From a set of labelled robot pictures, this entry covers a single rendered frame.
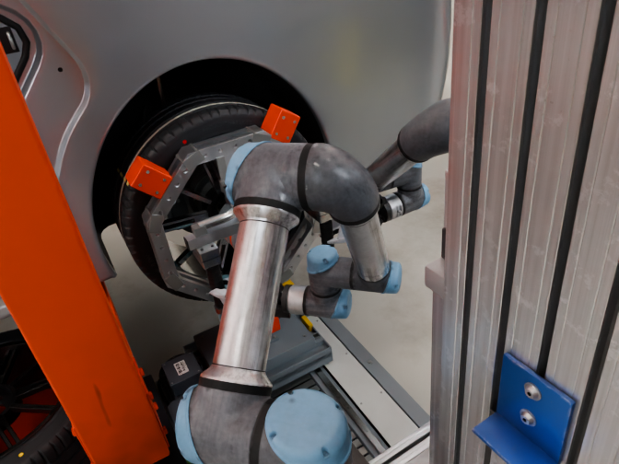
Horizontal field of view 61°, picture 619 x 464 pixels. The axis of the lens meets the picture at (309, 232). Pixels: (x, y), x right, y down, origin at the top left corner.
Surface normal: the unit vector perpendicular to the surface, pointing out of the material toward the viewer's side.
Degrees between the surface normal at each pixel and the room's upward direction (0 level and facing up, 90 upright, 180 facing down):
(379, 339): 0
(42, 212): 90
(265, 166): 41
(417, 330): 0
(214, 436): 47
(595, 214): 90
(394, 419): 0
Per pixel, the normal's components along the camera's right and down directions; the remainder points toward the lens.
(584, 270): -0.85, 0.37
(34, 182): 0.49, 0.43
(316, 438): 0.01, -0.82
